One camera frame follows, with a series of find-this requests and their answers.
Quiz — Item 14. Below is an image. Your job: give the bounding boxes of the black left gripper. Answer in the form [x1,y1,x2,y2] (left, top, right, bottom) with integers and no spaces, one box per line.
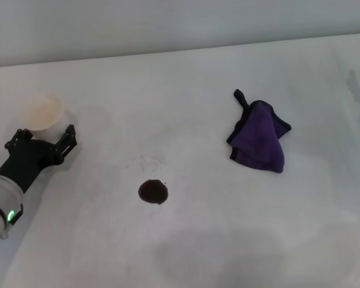
[0,124,78,193]

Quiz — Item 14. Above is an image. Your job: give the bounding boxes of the white paper cup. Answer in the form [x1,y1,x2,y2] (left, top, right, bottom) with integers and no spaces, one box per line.
[19,93,71,142]

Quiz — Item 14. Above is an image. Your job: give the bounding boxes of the purple rag with black trim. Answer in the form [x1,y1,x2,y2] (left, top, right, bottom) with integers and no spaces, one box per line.
[226,88,292,174]

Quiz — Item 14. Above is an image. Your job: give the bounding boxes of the black water stain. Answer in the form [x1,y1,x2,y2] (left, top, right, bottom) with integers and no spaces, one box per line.
[137,179,170,206]

